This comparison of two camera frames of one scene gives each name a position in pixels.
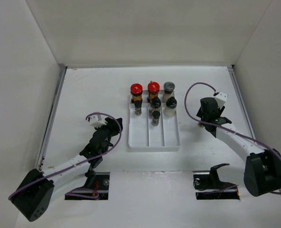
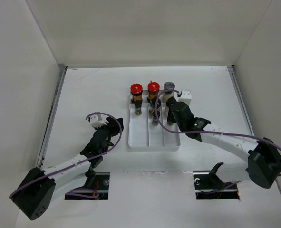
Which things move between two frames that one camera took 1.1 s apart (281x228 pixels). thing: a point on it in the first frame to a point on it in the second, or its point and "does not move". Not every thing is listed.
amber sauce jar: x=153 y=88 does not move
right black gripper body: x=200 y=114 to x=181 y=126
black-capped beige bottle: x=170 y=110 does not move
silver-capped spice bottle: x=169 y=88 does not move
